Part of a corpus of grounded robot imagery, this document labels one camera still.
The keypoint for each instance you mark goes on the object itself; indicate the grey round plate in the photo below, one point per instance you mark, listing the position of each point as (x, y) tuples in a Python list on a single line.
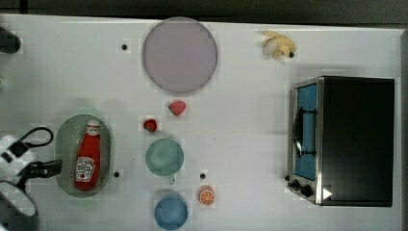
[(180, 55)]

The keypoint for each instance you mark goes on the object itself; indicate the green metal mug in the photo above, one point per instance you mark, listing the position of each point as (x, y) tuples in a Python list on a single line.
[(165, 157)]

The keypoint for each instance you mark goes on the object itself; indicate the black cylinder post upper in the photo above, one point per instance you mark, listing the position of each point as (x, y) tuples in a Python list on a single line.
[(9, 42)]

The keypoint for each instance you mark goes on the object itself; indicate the blue bowl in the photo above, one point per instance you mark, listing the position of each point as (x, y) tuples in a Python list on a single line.
[(171, 212)]

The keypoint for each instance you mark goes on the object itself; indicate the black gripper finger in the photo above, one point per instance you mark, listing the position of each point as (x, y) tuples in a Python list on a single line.
[(47, 169)]

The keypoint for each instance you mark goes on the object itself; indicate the green oval strainer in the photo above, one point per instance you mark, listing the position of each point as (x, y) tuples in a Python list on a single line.
[(68, 142)]

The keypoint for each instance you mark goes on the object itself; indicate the black toaster oven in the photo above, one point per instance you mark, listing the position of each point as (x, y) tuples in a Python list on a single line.
[(342, 141)]

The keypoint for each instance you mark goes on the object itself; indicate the peeled banana toy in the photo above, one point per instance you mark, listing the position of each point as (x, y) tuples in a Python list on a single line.
[(278, 45)]

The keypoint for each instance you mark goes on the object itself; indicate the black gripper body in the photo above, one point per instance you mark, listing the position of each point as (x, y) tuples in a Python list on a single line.
[(29, 172)]

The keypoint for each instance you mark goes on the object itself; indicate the small red strawberry toy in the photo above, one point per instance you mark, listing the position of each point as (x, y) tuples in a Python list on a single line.
[(150, 125)]

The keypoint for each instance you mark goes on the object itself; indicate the orange slice toy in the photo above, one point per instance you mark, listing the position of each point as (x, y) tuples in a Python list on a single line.
[(207, 196)]

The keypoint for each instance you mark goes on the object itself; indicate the red plush ketchup bottle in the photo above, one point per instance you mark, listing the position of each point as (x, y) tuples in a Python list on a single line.
[(87, 165)]

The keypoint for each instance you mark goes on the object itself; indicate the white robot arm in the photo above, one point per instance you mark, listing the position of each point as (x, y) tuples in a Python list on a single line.
[(18, 162)]

